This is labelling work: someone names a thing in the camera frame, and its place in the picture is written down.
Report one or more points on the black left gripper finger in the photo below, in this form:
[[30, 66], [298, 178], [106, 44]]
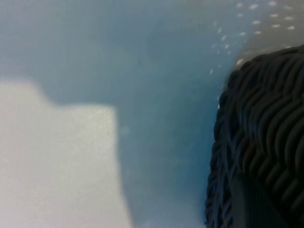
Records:
[[249, 211]]

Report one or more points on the dark brown wicker basket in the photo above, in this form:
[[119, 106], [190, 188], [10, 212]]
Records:
[[261, 118]]

